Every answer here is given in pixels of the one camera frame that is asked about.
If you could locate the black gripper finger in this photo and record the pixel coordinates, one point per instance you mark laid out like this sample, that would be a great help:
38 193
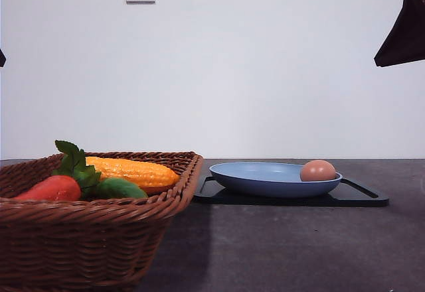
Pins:
406 41
2 59

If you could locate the brown egg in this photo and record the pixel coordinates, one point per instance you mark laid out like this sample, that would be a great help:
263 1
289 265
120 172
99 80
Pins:
316 170

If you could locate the blue plate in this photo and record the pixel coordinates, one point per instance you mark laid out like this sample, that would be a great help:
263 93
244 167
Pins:
269 179

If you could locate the brown wicker basket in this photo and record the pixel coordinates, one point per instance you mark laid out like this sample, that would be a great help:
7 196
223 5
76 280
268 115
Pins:
86 245

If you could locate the green plastic leaf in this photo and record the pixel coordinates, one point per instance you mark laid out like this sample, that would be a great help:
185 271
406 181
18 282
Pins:
74 165

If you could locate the red plastic carrot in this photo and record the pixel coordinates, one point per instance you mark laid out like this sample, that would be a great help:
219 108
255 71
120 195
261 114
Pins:
59 188

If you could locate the black rectangular tray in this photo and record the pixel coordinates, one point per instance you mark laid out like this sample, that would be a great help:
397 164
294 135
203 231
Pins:
347 193

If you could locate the green plastic vegetable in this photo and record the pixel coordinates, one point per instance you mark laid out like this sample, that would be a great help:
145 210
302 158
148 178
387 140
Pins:
117 187

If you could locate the yellow plastic corn cob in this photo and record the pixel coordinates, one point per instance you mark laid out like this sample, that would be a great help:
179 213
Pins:
144 174

